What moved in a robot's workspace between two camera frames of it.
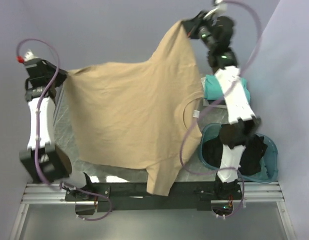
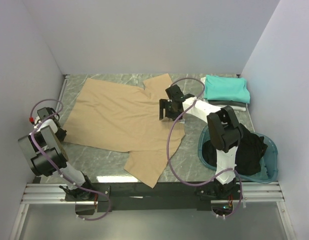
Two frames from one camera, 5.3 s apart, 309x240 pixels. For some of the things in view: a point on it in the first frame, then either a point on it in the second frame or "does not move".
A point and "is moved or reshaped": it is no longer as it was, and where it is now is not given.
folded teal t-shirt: (213, 91) does not move
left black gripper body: (55, 74) -> (60, 135)
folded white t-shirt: (205, 101) does not move
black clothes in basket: (250, 160) does not move
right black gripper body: (193, 25) -> (165, 109)
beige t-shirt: (130, 115) is moved or reshaped
